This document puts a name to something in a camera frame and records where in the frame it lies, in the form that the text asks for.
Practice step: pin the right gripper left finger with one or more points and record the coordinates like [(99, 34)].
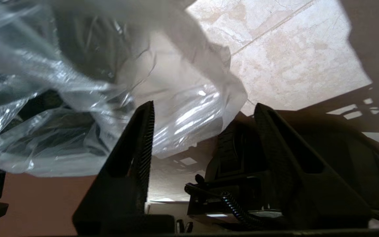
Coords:
[(123, 191)]

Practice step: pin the clear plastic trash bag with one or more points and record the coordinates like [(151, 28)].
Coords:
[(183, 108)]

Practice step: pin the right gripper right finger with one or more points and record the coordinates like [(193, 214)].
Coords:
[(308, 197)]

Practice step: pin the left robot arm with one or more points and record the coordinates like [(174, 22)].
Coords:
[(239, 154)]

